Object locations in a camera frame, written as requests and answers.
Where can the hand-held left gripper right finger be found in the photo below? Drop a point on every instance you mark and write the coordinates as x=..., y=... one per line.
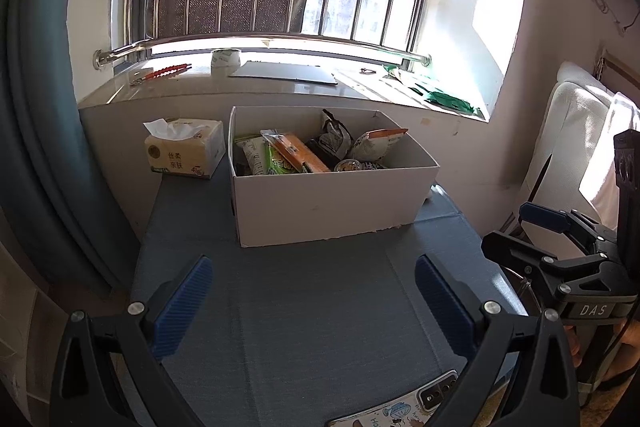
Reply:
x=445, y=302

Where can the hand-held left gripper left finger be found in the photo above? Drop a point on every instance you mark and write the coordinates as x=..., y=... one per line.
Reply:
x=182, y=302

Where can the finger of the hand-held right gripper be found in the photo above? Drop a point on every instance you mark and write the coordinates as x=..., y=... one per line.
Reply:
x=545, y=218
x=530, y=264

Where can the white cardboard box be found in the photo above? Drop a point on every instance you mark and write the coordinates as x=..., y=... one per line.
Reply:
x=325, y=207

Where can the large green seaweed snack packet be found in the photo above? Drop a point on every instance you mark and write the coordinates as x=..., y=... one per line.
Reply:
x=280, y=164

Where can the white orange rice cracker packet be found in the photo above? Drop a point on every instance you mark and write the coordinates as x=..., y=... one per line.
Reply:
x=375, y=144

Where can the orange cream snack packet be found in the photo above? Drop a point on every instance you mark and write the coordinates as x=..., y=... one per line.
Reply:
x=300, y=152

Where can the black potato chips packet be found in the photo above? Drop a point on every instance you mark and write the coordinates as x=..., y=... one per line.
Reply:
x=332, y=134

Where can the person's right forearm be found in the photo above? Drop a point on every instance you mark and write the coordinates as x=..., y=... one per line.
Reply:
x=627, y=357

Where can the person's right hand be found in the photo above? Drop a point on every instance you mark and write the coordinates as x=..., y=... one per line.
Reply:
x=574, y=349

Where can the white cushioned chair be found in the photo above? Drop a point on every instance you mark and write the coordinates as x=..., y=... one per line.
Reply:
x=575, y=132

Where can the phone with printed case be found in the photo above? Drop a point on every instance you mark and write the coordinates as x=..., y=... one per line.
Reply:
x=400, y=407

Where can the blue table cloth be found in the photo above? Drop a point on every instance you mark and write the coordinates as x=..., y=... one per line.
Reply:
x=300, y=307

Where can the yellow tissue pack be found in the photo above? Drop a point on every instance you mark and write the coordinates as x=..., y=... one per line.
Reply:
x=185, y=152

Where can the green plastic bags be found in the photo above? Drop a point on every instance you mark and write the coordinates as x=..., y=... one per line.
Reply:
x=450, y=99

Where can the white green snack packet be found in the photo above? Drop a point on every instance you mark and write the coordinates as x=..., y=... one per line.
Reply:
x=252, y=157

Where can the clear jelly cup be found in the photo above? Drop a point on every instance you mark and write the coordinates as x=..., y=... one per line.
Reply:
x=348, y=166

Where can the small metal clip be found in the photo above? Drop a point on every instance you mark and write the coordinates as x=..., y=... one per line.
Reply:
x=368, y=71

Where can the blue curtain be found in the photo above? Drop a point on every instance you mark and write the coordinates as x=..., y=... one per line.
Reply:
x=40, y=107

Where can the white tape roll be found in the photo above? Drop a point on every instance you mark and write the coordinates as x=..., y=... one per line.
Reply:
x=225, y=58

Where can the grey flat board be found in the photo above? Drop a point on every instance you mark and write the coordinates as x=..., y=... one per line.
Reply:
x=285, y=72

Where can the metal window railing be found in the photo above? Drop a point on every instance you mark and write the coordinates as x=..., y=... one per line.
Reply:
x=250, y=38

